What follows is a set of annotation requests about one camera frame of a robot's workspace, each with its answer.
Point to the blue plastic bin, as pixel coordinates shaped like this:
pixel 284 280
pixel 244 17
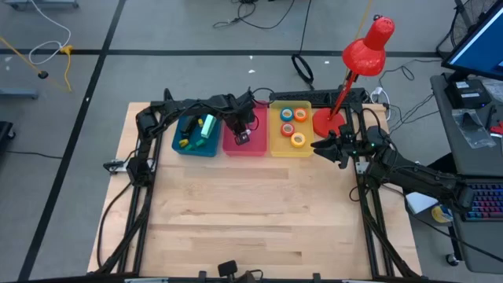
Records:
pixel 214 146

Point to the orange tape roll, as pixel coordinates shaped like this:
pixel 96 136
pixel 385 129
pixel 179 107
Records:
pixel 300 109

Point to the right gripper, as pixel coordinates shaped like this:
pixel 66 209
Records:
pixel 353 151

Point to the rainbow backlit keyboard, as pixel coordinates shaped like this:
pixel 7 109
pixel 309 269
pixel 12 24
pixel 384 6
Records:
pixel 489 202

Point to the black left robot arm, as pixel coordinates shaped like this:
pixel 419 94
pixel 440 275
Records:
pixel 188 105

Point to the yellow plastic bin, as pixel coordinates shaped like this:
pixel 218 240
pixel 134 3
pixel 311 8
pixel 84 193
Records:
pixel 275 145

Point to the red tape roll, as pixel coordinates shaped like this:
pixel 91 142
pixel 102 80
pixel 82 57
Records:
pixel 287 123

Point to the grey computer cart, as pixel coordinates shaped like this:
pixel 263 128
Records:
pixel 452 157

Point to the black keyboard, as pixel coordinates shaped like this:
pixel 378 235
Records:
pixel 298 96

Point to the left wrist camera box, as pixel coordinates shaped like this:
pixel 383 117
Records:
pixel 248 116

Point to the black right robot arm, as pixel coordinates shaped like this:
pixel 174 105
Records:
pixel 412 177

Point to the black caster block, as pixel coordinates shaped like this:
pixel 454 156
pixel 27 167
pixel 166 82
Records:
pixel 6 133

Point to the clear plastic bag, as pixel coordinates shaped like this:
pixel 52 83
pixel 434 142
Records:
pixel 471 129

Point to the black mini computer box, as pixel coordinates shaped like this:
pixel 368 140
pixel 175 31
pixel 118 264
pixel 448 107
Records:
pixel 467 94

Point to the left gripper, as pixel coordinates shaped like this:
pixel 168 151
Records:
pixel 235 123

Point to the mint green stapler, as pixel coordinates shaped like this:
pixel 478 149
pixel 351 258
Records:
pixel 208 126

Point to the black cage fan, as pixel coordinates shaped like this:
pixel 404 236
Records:
pixel 471 15

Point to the red desk lamp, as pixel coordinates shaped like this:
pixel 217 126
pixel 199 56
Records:
pixel 328 123

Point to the white cardboard box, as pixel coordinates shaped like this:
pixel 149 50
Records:
pixel 418 204

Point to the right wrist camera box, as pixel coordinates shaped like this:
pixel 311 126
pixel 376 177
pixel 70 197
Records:
pixel 349 131

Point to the black cart caster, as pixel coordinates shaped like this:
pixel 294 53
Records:
pixel 452 260

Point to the grey metal base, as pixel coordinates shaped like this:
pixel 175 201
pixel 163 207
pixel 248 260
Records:
pixel 19 93
pixel 39 4

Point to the computer monitor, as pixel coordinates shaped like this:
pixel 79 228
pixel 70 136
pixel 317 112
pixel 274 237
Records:
pixel 479 47

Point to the black round weight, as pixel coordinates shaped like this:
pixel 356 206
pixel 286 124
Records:
pixel 43 74

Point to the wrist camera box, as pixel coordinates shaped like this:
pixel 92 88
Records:
pixel 349 131
pixel 248 116

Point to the pink plastic bin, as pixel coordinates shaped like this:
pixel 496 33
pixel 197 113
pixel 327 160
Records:
pixel 255 145

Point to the small black box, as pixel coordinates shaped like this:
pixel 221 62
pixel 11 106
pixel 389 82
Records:
pixel 228 269

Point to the red tool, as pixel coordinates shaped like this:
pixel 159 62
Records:
pixel 498 129

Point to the grey staple remover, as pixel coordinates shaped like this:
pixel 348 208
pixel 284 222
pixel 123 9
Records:
pixel 243 138

